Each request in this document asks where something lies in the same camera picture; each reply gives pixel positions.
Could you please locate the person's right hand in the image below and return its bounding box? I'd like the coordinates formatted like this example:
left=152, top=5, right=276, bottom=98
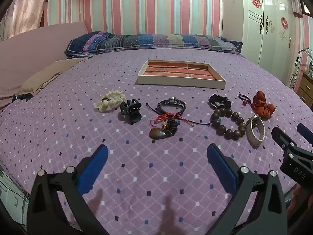
left=286, top=185, right=313, bottom=217

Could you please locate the patchwork striped pillow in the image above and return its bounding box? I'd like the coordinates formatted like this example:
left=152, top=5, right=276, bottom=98
left=64, top=31, right=244, bottom=59

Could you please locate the white strap wristwatch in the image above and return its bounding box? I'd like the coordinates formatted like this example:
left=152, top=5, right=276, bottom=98
left=246, top=115, right=266, bottom=147

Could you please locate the floral hanging cloth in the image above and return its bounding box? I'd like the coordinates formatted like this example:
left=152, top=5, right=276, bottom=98
left=287, top=0, right=306, bottom=17

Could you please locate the black hair tie red bead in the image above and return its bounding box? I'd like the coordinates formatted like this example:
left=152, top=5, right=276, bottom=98
left=238, top=94, right=256, bottom=106

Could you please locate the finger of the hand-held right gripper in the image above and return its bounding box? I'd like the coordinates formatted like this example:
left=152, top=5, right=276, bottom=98
left=297, top=123, right=313, bottom=150
left=271, top=126, right=313, bottom=162

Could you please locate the pink padded headboard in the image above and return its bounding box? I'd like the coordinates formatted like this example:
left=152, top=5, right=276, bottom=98
left=0, top=22, right=89, bottom=108

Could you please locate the orange scrunchie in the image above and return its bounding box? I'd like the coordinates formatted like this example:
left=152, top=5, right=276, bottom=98
left=251, top=90, right=276, bottom=118

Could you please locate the black scrunchie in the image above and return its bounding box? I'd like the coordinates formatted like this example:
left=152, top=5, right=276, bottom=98
left=208, top=94, right=232, bottom=110

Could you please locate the red string bracelet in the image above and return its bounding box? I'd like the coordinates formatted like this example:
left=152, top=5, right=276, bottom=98
left=150, top=113, right=195, bottom=128

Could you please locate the black hair claw clip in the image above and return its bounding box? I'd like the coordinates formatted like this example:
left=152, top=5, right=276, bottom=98
left=119, top=99, right=142, bottom=125

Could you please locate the beige blanket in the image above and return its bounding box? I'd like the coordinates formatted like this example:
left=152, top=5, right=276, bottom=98
left=21, top=57, right=92, bottom=96

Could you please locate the brown wooden bead bracelet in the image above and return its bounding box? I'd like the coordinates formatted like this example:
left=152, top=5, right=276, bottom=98
left=211, top=108, right=247, bottom=140

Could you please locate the black leather bracelet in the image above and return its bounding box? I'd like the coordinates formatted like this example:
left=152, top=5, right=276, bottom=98
left=156, top=97, right=187, bottom=115

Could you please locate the cream ruffled scrunchie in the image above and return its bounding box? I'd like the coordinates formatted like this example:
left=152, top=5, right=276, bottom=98
left=94, top=90, right=126, bottom=113

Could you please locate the white decorated wardrobe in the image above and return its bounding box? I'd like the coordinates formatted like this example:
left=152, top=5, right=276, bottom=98
left=241, top=0, right=297, bottom=84

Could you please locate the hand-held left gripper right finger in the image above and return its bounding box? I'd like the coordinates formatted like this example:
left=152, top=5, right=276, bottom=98
left=207, top=143, right=288, bottom=235

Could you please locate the pink curtain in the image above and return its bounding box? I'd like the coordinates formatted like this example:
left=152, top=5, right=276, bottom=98
left=0, top=0, right=53, bottom=38

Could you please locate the small dark ruffled hair tie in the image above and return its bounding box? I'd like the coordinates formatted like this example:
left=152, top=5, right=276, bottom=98
left=166, top=119, right=180, bottom=135

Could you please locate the thin black cord bracelet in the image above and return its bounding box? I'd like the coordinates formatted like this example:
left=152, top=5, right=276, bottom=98
left=146, top=103, right=211, bottom=126

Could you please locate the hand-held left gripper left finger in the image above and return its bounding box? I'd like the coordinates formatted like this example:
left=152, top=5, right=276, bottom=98
left=26, top=144, right=110, bottom=235

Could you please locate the dark cloth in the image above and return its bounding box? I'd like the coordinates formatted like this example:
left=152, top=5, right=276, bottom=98
left=12, top=93, right=34, bottom=102

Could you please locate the brick-pattern cardboard tray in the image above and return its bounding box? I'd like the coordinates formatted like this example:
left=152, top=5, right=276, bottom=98
left=137, top=59, right=227, bottom=90

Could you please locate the brown stone pendant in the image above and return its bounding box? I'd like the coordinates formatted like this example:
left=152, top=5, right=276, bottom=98
left=149, top=126, right=169, bottom=140

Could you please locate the purple diamond-print bedsheet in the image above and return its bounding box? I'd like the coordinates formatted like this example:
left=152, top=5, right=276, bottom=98
left=0, top=48, right=313, bottom=235

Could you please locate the wooden nightstand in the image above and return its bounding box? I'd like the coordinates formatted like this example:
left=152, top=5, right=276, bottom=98
left=296, top=70, right=313, bottom=108

